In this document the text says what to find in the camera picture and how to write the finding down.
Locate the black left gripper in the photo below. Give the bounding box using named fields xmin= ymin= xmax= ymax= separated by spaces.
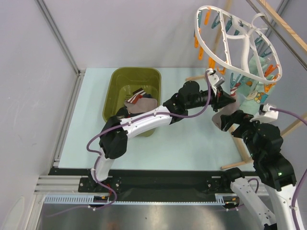
xmin=186 ymin=86 xmax=235 ymax=113

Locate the grey beige sock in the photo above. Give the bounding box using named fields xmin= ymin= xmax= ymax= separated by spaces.
xmin=212 ymin=89 xmax=245 ymax=130
xmin=124 ymin=94 xmax=158 ymax=114

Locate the white round clip hanger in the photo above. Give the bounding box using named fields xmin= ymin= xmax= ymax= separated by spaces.
xmin=194 ymin=5 xmax=283 ymax=84

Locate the mustard yellow striped sock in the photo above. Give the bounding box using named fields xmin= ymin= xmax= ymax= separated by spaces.
xmin=133 ymin=88 xmax=146 ymax=96

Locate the black sock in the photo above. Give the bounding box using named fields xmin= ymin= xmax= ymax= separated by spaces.
xmin=116 ymin=106 xmax=130 ymax=119

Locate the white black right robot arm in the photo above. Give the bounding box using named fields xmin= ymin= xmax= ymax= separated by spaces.
xmin=221 ymin=106 xmax=306 ymax=230

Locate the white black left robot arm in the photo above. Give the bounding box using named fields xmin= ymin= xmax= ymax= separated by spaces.
xmin=89 ymin=81 xmax=236 ymax=192

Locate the wooden hanger stand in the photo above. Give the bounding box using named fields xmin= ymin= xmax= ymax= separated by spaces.
xmin=186 ymin=0 xmax=307 ymax=170

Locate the mint green cloth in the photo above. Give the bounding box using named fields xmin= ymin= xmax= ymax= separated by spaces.
xmin=234 ymin=57 xmax=278 ymax=115

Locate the olive green plastic basket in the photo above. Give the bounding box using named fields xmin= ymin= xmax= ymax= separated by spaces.
xmin=103 ymin=67 xmax=162 ymax=138

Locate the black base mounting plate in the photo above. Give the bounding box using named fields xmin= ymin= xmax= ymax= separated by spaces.
xmin=49 ymin=168 xmax=232 ymax=199

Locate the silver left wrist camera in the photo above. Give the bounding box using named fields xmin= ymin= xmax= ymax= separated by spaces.
xmin=205 ymin=68 xmax=225 ymax=94

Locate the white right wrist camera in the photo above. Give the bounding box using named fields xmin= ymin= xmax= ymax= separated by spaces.
xmin=250 ymin=103 xmax=279 ymax=123

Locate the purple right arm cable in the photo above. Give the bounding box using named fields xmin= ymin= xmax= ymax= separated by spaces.
xmin=225 ymin=107 xmax=307 ymax=230

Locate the white slotted cable duct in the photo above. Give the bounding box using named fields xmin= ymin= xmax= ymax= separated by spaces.
xmin=44 ymin=194 xmax=239 ymax=206

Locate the aluminium frame post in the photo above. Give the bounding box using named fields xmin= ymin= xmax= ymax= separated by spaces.
xmin=35 ymin=0 xmax=81 ymax=75

